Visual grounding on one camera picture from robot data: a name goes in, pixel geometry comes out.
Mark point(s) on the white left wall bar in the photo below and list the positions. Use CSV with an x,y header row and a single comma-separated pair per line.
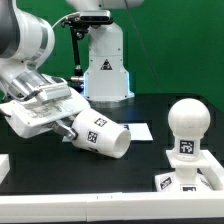
x,y
4,166

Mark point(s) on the white lamp shade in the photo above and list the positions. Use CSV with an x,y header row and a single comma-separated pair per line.
x,y
92,117

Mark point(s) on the white lamp bulb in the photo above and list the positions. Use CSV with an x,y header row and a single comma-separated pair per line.
x,y
188,119

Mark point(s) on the black camera on stand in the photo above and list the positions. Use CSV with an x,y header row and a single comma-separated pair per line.
x,y
79,24

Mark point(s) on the white lamp base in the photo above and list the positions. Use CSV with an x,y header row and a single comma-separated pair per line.
x,y
204,174

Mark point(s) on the white flat plate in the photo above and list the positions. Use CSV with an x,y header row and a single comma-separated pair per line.
x,y
140,131

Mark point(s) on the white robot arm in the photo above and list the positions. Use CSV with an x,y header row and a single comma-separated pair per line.
x,y
35,102

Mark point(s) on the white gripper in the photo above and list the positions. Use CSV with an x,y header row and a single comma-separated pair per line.
x,y
28,119

